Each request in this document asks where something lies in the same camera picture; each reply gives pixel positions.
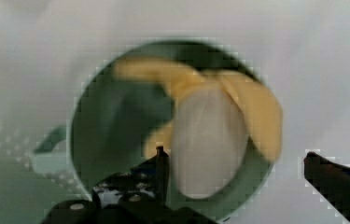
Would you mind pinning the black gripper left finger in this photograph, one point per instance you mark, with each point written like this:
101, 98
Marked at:
134, 197

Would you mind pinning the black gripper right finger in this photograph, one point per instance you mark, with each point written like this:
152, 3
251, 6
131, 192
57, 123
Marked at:
331, 180

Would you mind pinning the yellow plush peeled banana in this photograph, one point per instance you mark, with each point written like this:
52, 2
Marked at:
217, 112

